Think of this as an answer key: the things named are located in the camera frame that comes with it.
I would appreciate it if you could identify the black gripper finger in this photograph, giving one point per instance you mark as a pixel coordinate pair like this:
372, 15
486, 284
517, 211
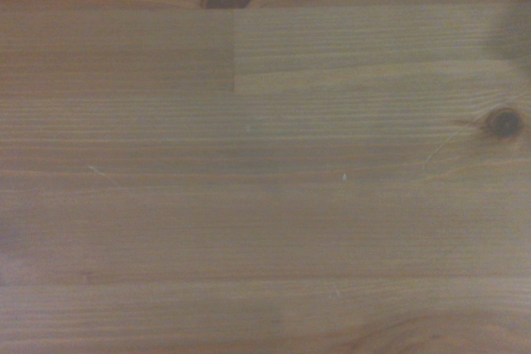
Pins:
518, 26

